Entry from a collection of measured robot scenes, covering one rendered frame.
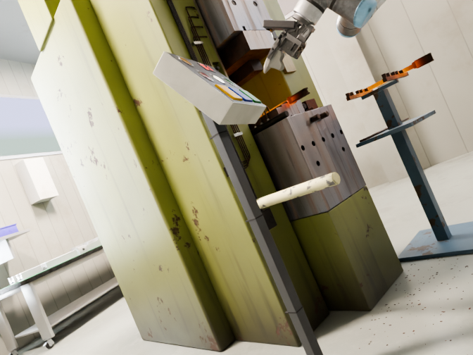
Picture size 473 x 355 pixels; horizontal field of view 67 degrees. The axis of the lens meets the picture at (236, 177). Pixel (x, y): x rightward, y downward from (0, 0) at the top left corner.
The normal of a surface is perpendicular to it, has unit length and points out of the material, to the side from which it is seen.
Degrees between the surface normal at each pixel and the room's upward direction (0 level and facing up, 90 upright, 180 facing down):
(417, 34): 90
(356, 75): 90
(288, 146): 90
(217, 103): 90
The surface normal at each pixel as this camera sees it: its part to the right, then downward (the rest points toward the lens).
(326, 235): -0.69, 0.29
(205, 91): -0.36, 0.14
